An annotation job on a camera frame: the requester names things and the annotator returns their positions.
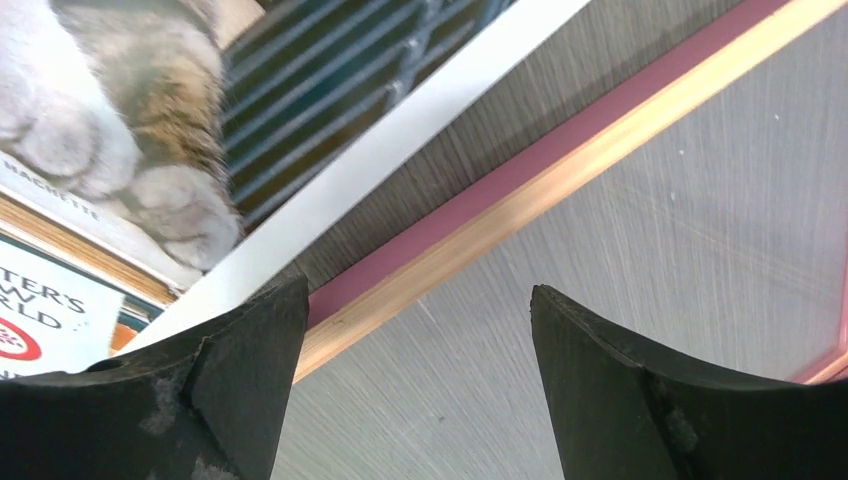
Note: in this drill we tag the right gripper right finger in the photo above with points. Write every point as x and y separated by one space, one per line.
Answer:
623 406

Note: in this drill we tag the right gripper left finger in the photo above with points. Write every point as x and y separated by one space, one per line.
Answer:
207 403

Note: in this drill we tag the pink wooden picture frame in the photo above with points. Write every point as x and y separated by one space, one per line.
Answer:
420 258

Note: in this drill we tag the cat photo print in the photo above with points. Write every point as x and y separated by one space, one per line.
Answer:
153 154

